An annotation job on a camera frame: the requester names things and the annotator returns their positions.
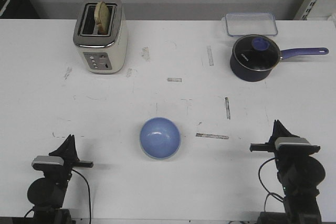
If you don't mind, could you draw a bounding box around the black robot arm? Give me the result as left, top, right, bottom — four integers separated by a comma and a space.
27, 134, 93, 223
250, 120, 325, 223

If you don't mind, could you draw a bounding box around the green bowl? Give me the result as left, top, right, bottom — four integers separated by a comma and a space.
146, 150, 179, 160

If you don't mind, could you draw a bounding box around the cream and chrome toaster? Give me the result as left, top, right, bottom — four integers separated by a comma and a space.
73, 0, 128, 74

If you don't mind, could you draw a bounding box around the dark blue saucepan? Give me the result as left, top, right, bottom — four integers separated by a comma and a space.
230, 34, 329, 82

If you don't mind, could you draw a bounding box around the slice of toast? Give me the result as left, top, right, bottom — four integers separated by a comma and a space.
94, 2, 110, 35

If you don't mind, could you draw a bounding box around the black box in corner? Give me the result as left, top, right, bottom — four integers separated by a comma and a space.
1, 0, 40, 19

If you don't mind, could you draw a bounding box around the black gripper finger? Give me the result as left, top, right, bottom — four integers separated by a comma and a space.
277, 120, 297, 137
272, 120, 279, 138
70, 135, 79, 159
59, 134, 71, 153

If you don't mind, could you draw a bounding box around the clear plastic food container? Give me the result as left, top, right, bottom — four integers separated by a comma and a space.
221, 12, 278, 37

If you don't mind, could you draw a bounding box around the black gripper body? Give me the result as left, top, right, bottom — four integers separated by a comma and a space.
249, 137, 321, 158
43, 155, 93, 181

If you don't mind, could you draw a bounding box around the glass pot lid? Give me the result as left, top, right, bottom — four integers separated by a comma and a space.
233, 35, 280, 71

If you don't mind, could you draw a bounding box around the black camera cable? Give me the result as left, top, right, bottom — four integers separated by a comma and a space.
71, 169, 92, 221
258, 158, 286, 213

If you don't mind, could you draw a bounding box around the blue bowl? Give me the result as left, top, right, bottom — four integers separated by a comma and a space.
139, 117, 181, 159

